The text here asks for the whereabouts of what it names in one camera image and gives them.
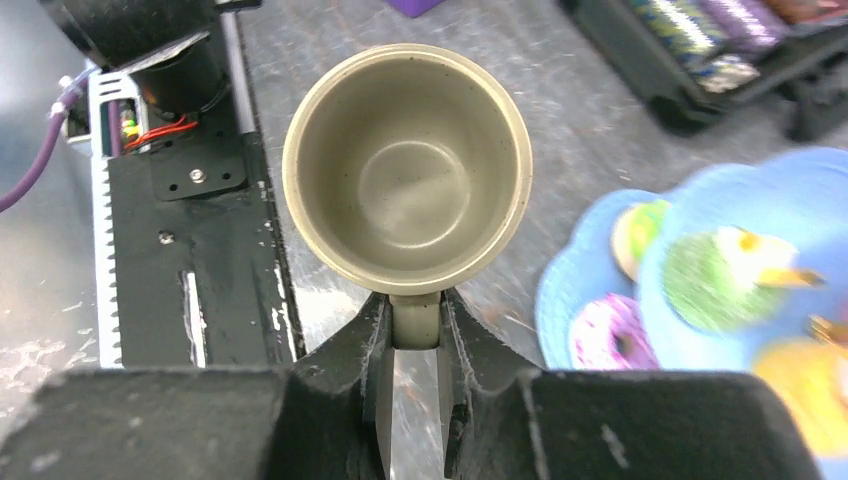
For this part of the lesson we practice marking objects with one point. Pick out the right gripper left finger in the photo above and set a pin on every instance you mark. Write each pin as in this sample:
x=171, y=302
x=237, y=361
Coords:
x=315, y=419

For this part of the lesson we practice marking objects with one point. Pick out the blue three-tier cake stand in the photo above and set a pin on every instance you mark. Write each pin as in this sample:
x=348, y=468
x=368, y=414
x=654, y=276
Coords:
x=800, y=197

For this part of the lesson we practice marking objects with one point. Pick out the yellow cupcake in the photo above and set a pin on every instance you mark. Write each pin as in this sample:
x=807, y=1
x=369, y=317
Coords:
x=811, y=380

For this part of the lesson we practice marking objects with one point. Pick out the small olive cup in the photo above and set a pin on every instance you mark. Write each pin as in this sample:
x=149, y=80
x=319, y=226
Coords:
x=407, y=168

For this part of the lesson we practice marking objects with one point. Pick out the green cupcake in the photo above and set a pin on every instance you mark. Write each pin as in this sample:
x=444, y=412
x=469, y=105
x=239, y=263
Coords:
x=731, y=278

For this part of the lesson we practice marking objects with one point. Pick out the purple box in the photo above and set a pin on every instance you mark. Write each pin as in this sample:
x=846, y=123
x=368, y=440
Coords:
x=413, y=8

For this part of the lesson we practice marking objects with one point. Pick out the pink frosted donut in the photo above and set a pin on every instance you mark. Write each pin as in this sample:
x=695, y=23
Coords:
x=608, y=334

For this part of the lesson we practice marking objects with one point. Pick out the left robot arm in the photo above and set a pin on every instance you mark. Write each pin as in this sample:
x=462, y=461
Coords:
x=172, y=50

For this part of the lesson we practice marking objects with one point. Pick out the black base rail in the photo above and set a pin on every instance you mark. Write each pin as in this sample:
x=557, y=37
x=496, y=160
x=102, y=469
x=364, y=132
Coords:
x=189, y=254

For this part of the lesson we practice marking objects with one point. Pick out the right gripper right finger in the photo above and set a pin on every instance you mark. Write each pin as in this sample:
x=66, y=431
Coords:
x=505, y=418

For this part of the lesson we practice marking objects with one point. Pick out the green frosted donut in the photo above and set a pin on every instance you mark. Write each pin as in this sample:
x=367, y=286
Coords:
x=634, y=231

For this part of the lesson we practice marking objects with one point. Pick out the black open case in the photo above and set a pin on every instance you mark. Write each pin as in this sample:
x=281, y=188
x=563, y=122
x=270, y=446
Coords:
x=692, y=63

